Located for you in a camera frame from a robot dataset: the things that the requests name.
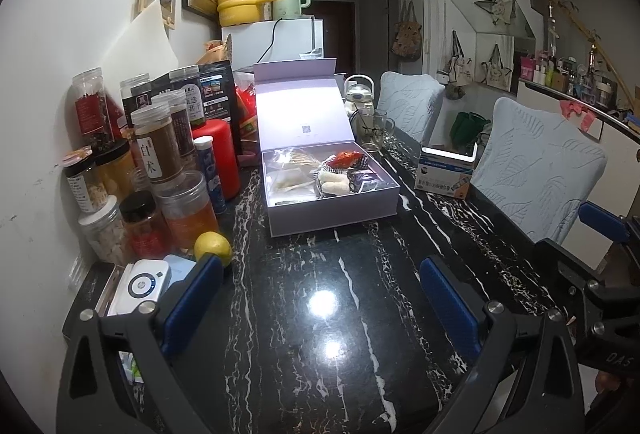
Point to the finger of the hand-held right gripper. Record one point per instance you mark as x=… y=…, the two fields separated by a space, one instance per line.
x=565 y=259
x=600 y=218

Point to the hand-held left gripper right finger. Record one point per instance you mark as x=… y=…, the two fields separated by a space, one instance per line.
x=450 y=309

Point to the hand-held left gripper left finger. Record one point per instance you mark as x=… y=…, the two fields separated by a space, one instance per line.
x=192 y=304

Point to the pale green packet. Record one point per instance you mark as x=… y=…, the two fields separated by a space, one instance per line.
x=290 y=185

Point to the red gold foil packet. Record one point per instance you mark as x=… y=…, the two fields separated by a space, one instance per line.
x=345 y=159

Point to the lavender gift box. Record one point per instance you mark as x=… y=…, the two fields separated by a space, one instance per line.
x=310 y=114

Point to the person's right hand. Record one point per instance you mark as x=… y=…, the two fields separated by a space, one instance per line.
x=607 y=381

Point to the light blue case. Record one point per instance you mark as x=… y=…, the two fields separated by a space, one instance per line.
x=177 y=270

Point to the white power bank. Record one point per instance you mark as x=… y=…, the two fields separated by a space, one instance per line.
x=142 y=284

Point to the yellow lemon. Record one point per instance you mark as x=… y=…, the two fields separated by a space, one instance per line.
x=212 y=249

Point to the chair with light blue cover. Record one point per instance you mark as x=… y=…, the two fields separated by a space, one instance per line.
x=410 y=104
x=540 y=164

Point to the pink paper bow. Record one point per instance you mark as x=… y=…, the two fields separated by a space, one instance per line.
x=577 y=112

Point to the blue tablet tube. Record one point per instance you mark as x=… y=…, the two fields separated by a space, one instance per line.
x=210 y=176

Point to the white blue carton box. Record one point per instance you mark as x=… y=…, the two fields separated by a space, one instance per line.
x=445 y=174

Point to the row of cosmetic bottles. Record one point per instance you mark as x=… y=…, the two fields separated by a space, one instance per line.
x=565 y=77

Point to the cluster of clear food jars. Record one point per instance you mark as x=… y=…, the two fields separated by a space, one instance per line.
x=145 y=164

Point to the red cylinder can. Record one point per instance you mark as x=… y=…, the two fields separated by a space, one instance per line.
x=220 y=154

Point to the dark green bag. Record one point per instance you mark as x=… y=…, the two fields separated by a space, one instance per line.
x=467 y=124

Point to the yellow bamboo pole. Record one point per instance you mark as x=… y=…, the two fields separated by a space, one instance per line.
x=580 y=25

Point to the glass mug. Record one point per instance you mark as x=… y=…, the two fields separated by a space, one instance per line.
x=375 y=130

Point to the black printed pouch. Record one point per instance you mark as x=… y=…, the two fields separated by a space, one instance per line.
x=217 y=92

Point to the beige tote bag on hanger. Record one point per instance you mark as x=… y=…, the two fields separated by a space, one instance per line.
x=500 y=4

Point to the white foam board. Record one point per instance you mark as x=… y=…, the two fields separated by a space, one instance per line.
x=140 y=44

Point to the brown patterned tote bag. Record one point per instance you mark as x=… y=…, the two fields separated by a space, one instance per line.
x=407 y=34

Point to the white fridge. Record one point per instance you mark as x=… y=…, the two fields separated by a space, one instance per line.
x=285 y=39

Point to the dark brown door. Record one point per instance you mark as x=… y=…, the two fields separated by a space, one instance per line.
x=340 y=29

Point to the yellow pot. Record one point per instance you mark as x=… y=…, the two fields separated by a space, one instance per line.
x=240 y=4

